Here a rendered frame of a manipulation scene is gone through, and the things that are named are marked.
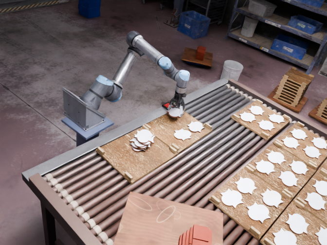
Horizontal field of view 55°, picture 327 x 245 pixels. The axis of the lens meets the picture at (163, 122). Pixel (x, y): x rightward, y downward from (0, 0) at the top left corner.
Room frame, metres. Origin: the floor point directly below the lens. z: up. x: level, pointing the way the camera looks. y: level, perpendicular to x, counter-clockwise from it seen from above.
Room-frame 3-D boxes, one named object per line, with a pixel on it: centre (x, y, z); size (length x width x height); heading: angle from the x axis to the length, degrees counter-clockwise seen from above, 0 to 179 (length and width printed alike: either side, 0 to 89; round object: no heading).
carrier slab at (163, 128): (1.84, -0.12, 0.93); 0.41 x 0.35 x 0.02; 145
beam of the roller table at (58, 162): (1.97, 0.09, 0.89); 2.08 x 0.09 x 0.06; 144
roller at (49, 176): (1.92, 0.03, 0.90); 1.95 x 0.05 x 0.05; 144
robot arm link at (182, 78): (1.93, -0.07, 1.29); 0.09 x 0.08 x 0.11; 56
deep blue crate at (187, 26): (6.26, -0.19, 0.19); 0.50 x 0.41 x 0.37; 52
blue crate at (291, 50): (6.00, -2.09, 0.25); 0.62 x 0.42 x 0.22; 66
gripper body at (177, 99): (1.92, -0.07, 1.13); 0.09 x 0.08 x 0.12; 160
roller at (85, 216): (1.72, -0.25, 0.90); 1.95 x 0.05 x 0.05; 144
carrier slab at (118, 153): (1.50, 0.13, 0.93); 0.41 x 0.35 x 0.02; 143
